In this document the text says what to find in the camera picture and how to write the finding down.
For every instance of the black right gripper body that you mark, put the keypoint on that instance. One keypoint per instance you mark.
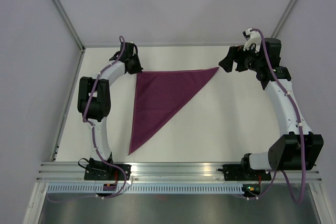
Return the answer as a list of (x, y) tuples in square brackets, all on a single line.
[(247, 59)]

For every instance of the right aluminium frame post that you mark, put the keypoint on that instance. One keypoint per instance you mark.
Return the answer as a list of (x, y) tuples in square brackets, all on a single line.
[(283, 19)]

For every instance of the aluminium frame rail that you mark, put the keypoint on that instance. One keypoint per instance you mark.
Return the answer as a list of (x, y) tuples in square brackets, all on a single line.
[(171, 173)]

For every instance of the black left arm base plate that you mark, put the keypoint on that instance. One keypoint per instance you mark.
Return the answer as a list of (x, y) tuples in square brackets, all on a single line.
[(104, 172)]

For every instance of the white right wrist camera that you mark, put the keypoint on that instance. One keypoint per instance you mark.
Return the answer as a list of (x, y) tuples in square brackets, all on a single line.
[(253, 38)]

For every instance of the aluminium frame post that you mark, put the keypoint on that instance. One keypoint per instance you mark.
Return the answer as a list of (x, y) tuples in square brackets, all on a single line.
[(283, 19), (68, 24)]

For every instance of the purple cloth napkin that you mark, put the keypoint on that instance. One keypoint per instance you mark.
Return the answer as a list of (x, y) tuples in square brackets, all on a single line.
[(159, 95)]

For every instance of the white slotted cable duct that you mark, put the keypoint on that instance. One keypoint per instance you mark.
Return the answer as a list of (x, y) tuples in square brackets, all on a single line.
[(148, 188)]

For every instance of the left aluminium frame post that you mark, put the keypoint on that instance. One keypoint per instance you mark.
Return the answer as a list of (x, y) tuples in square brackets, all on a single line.
[(68, 24)]

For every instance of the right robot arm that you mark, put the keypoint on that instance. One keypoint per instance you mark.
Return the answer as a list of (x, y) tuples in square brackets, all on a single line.
[(297, 146)]

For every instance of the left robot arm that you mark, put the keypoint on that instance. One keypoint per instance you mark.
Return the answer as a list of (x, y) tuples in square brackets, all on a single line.
[(94, 102)]

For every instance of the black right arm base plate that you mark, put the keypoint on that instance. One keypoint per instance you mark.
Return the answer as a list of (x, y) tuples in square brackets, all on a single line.
[(235, 172)]

